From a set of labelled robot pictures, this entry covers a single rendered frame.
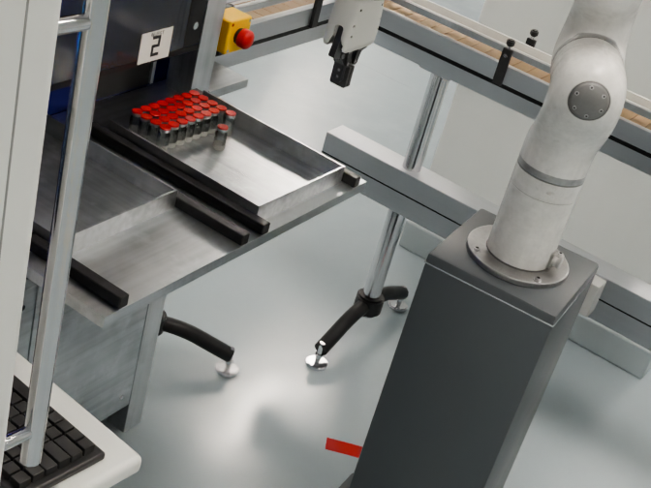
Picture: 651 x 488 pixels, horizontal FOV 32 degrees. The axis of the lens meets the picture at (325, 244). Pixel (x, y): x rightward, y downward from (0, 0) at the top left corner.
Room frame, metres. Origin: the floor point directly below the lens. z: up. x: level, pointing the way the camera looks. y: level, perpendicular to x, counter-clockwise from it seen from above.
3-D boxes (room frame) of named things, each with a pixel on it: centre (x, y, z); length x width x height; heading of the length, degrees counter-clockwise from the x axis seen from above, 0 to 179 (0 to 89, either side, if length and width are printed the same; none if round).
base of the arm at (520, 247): (1.82, -0.34, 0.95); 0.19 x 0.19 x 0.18
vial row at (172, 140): (1.88, 0.29, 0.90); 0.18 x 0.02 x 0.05; 153
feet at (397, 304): (2.72, -0.16, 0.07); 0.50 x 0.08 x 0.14; 154
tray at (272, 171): (1.84, 0.21, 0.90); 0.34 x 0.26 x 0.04; 63
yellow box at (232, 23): (2.16, 0.31, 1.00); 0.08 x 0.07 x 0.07; 64
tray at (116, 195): (1.58, 0.47, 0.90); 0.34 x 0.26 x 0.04; 64
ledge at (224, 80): (2.20, 0.34, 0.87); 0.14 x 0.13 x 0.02; 64
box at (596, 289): (2.42, -0.61, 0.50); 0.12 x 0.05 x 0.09; 64
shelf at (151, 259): (1.71, 0.33, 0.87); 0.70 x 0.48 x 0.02; 154
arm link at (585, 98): (1.79, -0.34, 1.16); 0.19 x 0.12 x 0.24; 178
